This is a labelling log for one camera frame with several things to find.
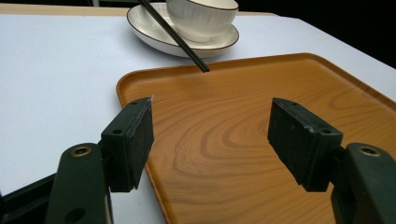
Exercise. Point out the wooden tray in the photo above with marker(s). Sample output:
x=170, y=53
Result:
x=236, y=140

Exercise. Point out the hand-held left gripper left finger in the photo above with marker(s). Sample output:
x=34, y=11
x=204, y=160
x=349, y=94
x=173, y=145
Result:
x=124, y=146

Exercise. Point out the white plate with dark rim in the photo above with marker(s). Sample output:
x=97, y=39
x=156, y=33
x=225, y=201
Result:
x=149, y=28

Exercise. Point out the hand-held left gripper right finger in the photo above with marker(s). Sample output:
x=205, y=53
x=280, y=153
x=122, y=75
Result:
x=306, y=149

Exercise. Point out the black chopsticks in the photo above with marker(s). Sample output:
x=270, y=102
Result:
x=174, y=34

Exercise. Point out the white ribbed bowl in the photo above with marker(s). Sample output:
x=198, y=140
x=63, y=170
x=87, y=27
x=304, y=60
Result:
x=199, y=18

